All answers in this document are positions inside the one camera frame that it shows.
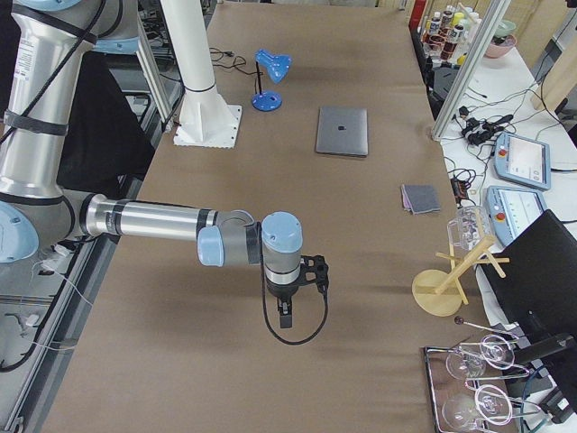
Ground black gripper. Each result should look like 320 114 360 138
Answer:
265 255 329 328

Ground grey laptop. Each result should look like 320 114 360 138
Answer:
315 106 369 158

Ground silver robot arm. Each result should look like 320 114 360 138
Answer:
1 1 329 328

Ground wooden mug tree stand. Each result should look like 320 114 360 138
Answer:
412 235 510 317

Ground folded grey cloth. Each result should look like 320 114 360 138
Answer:
400 184 441 215

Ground clear glass mug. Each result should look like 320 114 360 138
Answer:
447 206 493 251

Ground wine glass rack tray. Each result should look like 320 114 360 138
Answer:
424 316 542 432

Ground blue desk lamp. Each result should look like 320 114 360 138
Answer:
252 49 292 112

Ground lower teach pendant tablet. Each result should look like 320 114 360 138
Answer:
485 186 547 246

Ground teach pendant tablet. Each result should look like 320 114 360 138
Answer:
494 132 551 190
485 186 547 246

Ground black office chair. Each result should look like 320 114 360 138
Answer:
480 210 576 380

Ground upper teach pendant tablet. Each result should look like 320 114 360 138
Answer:
494 132 551 190

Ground pink bowl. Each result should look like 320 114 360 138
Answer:
484 35 517 59

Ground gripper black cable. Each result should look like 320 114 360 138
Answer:
260 265 330 346

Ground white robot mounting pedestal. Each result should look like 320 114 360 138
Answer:
161 0 243 149

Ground black lamp power cable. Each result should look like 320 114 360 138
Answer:
208 47 258 78

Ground aluminium frame post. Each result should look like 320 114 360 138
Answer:
431 0 511 142

